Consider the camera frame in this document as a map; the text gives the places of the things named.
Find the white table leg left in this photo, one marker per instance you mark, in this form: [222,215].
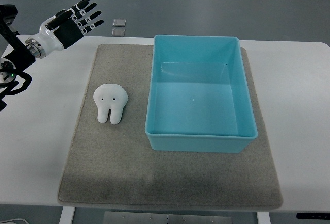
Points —
[67,215]

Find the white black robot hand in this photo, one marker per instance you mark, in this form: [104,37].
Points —
[65,31]

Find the white table leg right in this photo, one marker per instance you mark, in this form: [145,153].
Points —
[263,218]

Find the white tooth plush toy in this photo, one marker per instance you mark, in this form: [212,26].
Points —
[110,100]

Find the lower floor socket plate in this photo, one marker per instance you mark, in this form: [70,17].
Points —
[118,32]

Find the upper floor socket plate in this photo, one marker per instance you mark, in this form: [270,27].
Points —
[119,22]

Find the grey felt mat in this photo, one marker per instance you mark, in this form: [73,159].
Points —
[114,166]

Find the black table control panel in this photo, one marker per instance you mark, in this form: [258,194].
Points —
[313,216]

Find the floor socket plate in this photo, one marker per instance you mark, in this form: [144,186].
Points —
[118,32]
[119,22]

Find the white table leg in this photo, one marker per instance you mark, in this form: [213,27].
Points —
[263,218]
[67,215]

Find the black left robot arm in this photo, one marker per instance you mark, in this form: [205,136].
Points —
[14,79]

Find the blue plastic box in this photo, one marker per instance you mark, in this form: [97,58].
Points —
[199,99]

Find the metal table base plate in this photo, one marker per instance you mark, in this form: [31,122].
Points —
[127,217]

